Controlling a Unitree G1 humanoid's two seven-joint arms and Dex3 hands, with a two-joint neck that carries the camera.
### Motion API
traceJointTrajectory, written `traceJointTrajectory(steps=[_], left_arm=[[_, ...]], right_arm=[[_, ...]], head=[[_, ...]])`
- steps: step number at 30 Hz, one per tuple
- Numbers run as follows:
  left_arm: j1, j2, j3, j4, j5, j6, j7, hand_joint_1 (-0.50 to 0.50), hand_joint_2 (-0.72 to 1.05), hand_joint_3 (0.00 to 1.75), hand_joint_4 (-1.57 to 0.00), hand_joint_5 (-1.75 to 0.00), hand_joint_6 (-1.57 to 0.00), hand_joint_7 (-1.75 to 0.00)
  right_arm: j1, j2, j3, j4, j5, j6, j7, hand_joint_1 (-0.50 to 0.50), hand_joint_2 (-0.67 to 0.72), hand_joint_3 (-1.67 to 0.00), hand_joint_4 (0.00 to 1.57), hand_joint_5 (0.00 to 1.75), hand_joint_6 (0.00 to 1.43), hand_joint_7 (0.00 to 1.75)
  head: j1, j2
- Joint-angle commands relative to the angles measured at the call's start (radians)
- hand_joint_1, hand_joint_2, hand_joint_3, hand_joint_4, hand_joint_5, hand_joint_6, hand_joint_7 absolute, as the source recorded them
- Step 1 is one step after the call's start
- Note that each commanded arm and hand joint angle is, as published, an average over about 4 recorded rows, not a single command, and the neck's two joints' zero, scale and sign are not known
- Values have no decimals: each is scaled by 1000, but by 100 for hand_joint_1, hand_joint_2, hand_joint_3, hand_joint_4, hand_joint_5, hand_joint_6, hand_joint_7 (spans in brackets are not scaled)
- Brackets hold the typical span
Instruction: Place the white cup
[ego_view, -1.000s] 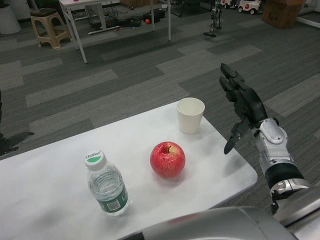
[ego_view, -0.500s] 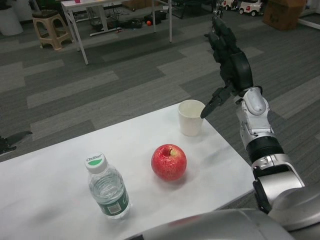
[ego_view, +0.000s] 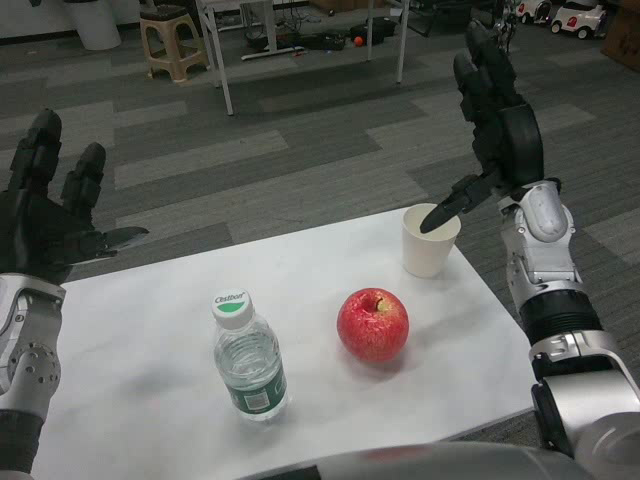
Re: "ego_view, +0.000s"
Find beige plastic stool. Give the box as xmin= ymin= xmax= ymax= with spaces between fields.
xmin=138 ymin=10 xmax=211 ymax=84

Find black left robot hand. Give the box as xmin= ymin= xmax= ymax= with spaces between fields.
xmin=0 ymin=108 xmax=150 ymax=286

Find white desk with legs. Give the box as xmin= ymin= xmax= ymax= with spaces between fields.
xmin=197 ymin=0 xmax=412 ymax=116

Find black folding frame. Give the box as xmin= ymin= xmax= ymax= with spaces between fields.
xmin=409 ymin=0 xmax=501 ymax=39

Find clear water bottle white cap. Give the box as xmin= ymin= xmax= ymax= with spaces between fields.
xmin=209 ymin=291 xmax=289 ymax=423

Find silver robot chest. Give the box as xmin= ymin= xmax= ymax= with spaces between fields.
xmin=239 ymin=442 xmax=591 ymax=480

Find white desk pedestal leg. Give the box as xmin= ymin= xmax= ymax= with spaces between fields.
xmin=241 ymin=0 xmax=306 ymax=62

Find white round planter pot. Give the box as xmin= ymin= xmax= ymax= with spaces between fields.
xmin=69 ymin=0 xmax=123 ymax=51

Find white paper cup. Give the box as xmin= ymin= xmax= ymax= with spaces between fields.
xmin=401 ymin=203 xmax=462 ymax=279

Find black bag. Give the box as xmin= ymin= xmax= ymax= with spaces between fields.
xmin=364 ymin=17 xmax=404 ymax=47

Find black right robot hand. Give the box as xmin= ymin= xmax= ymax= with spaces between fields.
xmin=419 ymin=19 xmax=546 ymax=235

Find large white toy car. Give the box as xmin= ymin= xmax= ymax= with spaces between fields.
xmin=549 ymin=0 xmax=608 ymax=41

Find brown cardboard box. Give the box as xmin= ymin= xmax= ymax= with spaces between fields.
xmin=599 ymin=13 xmax=640 ymax=64

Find black equipment pile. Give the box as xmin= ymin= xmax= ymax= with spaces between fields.
xmin=298 ymin=30 xmax=348 ymax=52

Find red apple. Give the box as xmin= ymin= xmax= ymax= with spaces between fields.
xmin=336 ymin=287 xmax=410 ymax=364

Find small white toy car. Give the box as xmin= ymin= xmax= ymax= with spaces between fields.
xmin=514 ymin=0 xmax=554 ymax=25

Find humanoid robot legs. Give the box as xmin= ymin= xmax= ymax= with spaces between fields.
xmin=492 ymin=0 xmax=520 ymax=51

